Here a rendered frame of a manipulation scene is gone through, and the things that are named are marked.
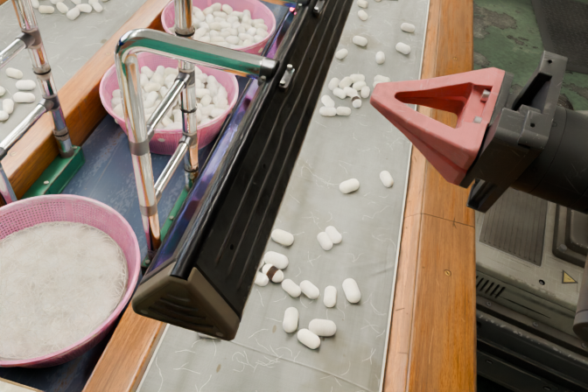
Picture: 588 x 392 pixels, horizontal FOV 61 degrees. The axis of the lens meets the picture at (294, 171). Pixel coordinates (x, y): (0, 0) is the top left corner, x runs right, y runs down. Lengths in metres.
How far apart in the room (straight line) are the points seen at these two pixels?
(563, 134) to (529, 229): 1.05
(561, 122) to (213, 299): 0.24
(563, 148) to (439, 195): 0.60
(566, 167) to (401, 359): 0.46
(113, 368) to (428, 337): 0.41
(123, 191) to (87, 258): 0.19
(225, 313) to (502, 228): 1.04
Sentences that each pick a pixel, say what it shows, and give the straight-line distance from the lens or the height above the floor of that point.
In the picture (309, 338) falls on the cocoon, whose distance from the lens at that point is 0.71.
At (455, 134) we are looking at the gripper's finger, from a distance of 0.31.
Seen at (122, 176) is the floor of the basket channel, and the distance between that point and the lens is 0.99.
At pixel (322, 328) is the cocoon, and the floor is 0.76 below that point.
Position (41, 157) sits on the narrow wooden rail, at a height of 0.74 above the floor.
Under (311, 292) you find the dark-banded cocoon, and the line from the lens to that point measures 0.74.
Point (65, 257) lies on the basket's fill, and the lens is 0.82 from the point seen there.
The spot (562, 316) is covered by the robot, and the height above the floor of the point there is 0.42.
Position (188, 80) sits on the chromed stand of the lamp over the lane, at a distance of 0.72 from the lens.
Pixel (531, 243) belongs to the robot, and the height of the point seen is 0.48.
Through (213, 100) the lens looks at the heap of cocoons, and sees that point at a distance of 1.05.
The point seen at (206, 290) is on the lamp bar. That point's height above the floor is 1.09.
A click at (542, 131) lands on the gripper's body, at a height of 1.24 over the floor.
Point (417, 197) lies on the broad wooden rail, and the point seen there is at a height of 0.76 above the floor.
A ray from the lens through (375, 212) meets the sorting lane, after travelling 0.88.
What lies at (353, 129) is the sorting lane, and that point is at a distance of 1.01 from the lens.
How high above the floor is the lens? 1.40
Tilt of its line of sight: 46 degrees down
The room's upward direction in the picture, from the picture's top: 10 degrees clockwise
